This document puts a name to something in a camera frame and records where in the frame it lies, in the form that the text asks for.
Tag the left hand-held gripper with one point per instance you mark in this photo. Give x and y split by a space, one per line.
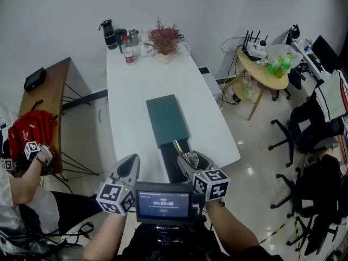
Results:
110 196

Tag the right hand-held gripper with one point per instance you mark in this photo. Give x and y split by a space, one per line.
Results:
214 185

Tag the silver metal object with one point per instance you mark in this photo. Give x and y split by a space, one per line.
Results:
190 158

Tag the dark green box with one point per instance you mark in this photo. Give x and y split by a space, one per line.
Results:
167 118

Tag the person's left forearm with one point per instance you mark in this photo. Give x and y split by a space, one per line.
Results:
104 238

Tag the person's right forearm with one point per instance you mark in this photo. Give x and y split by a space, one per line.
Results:
231 227

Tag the black chest monitor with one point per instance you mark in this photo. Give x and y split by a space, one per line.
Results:
163 204

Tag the green curved strip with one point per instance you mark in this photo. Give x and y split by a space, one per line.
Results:
99 116

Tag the white air purifier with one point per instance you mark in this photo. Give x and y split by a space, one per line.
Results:
213 87

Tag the black long bar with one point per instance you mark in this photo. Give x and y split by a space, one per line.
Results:
87 99

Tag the person's black clothing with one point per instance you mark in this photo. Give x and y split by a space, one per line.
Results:
190 254

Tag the red backpack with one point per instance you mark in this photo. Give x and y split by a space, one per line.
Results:
30 129

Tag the round wooden table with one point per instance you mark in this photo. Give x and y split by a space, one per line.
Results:
261 72

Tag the wooden desk black legs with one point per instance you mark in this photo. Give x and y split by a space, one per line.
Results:
51 86

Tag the clear bottle red label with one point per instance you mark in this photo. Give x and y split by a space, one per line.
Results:
129 52

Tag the green plastic bottle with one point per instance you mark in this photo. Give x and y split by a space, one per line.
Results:
273 68
286 64

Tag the yellow black striped tape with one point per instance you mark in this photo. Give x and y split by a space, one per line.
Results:
297 238

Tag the white router black antennas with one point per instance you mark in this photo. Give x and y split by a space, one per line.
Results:
255 52

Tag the red potted plant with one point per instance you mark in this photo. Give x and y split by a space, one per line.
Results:
164 41

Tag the black mesh office chair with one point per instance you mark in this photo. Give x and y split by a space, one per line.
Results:
320 200

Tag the small black box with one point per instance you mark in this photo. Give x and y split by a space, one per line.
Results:
34 80

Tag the silver steel bottle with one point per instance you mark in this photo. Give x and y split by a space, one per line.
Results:
133 38

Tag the black tumbler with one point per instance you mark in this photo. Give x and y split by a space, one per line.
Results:
120 38

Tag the black high-back office chair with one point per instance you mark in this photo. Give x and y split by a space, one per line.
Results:
296 77

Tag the black water bottle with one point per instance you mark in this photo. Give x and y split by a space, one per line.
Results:
110 37

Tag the clear plastic bag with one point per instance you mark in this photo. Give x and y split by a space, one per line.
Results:
274 50

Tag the white striped garment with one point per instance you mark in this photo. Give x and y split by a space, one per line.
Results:
334 99

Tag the white side desk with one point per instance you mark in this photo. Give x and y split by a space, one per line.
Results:
312 64

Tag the black computer monitor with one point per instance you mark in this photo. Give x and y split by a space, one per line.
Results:
324 54

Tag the black monitor mount rig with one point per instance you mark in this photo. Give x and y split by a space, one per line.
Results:
168 234

